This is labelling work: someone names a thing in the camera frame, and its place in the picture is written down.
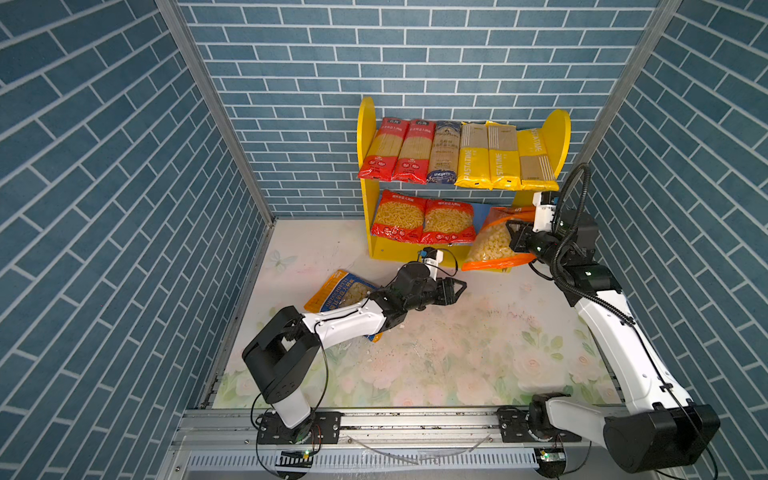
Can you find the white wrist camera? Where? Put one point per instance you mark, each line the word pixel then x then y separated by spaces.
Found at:
pixel 545 207
pixel 432 258

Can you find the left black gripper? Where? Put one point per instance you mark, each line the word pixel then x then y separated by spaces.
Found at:
pixel 444 291

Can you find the orange Pastatime macaroni bag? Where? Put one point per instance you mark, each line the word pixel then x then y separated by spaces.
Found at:
pixel 491 249

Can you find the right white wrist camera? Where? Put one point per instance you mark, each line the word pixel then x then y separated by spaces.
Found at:
pixel 545 207

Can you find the aluminium mounting rail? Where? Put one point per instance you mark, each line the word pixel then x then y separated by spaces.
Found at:
pixel 377 427

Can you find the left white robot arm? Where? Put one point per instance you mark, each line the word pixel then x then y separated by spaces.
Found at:
pixel 278 358

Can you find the red fusilli bag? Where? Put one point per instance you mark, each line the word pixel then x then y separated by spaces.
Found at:
pixel 399 218

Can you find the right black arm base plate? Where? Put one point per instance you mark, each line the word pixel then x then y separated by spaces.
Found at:
pixel 515 427

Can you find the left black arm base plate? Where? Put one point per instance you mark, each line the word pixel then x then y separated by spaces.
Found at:
pixel 319 428

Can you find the yellow Pastatime spaghetti pack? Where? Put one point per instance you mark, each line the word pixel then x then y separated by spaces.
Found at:
pixel 474 165

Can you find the red spaghetti pack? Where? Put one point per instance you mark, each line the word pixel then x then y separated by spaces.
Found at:
pixel 380 161
pixel 413 160

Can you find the yellow shelf with coloured boards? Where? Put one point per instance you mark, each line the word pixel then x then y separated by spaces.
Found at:
pixel 556 130

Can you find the blue orecchiette pasta bag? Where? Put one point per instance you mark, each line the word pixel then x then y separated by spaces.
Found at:
pixel 340 290

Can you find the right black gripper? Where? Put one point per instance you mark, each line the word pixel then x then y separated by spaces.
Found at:
pixel 521 238

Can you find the red macaroni bag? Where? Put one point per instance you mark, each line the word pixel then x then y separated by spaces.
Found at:
pixel 448 222

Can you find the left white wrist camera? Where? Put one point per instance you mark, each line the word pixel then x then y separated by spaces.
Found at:
pixel 432 258

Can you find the dark blue spaghetti pack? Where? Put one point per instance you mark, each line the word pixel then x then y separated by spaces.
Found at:
pixel 444 155

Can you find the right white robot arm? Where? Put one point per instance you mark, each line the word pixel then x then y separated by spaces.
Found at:
pixel 662 427

